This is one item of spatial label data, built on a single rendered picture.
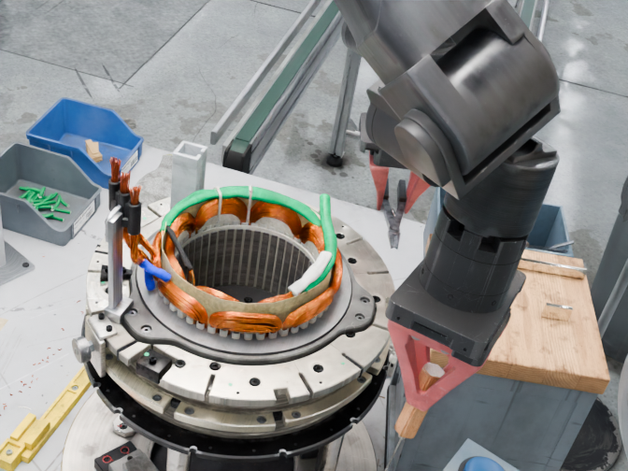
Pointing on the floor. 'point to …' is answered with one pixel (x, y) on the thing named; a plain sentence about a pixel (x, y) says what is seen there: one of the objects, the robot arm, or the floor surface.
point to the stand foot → (594, 442)
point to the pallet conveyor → (295, 69)
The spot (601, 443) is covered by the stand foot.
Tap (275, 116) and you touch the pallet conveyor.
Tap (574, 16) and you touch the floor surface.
